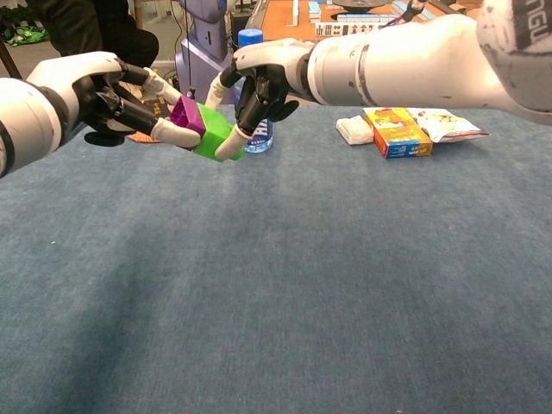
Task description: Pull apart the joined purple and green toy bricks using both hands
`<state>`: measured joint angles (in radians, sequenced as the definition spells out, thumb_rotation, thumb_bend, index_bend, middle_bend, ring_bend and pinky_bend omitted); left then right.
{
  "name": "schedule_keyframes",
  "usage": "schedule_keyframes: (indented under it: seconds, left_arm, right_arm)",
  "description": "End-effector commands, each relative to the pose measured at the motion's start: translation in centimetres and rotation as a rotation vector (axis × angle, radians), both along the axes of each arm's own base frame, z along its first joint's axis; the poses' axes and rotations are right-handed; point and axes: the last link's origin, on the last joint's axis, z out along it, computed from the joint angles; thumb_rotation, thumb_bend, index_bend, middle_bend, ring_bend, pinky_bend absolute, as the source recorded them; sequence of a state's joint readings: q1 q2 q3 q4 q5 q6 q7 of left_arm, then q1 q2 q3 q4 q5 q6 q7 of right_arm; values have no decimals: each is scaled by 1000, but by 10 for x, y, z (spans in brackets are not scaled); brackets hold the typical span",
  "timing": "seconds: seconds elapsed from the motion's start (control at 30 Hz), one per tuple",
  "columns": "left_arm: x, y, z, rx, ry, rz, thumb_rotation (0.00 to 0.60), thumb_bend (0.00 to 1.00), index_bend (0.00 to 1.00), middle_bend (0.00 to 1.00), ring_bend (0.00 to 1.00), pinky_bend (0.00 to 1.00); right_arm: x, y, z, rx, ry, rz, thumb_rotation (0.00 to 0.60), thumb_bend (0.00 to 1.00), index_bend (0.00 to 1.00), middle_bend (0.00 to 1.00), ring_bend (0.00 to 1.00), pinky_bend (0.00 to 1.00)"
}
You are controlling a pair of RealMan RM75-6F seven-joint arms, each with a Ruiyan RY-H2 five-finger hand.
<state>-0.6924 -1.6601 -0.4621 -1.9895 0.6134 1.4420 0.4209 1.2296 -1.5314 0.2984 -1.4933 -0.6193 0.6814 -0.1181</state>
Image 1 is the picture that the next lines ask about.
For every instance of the round woven coaster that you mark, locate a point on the round woven coaster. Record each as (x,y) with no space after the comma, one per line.
(138,138)

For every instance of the white snack bag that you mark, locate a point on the white snack bag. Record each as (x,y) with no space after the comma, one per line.
(446,125)

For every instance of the white tissue pack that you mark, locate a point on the white tissue pack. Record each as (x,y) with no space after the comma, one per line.
(353,129)

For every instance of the brown mahjong table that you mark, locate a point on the brown mahjong table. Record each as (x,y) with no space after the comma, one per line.
(280,21)

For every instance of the blue felt table cover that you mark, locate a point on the blue felt table cover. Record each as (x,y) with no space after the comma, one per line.
(215,280)

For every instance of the person in black clothes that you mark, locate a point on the person in black clothes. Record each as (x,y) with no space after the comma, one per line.
(86,26)

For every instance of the face-up mahjong tile row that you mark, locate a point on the face-up mahjong tile row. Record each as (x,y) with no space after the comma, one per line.
(345,29)

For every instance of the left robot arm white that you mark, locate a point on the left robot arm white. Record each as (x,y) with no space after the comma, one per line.
(26,125)

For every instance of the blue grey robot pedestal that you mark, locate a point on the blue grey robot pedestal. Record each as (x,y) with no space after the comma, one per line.
(202,47)

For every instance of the water bottle blue cap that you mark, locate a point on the water bottle blue cap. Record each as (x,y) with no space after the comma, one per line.
(261,139)

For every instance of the dark wooden table leg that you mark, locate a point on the dark wooden table leg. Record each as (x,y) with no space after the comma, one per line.
(8,60)

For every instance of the green black fabric pile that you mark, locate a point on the green black fabric pile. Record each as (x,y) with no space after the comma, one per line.
(23,35)

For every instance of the brown cardboard box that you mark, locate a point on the brown cardboard box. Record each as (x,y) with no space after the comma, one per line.
(468,8)

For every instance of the green building block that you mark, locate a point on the green building block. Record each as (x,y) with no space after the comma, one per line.
(213,129)

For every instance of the yellow orange snack box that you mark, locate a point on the yellow orange snack box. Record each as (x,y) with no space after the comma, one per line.
(397,133)

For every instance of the black mahjong table centre dish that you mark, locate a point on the black mahjong table centre dish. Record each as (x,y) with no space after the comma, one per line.
(362,5)

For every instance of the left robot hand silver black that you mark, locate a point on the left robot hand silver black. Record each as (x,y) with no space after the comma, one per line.
(99,99)

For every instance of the purple building block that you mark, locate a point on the purple building block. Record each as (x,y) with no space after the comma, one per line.
(186,114)

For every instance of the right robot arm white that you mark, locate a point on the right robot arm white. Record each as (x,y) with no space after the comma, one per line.
(431,64)

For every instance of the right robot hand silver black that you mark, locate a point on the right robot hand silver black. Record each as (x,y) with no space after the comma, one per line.
(267,86)

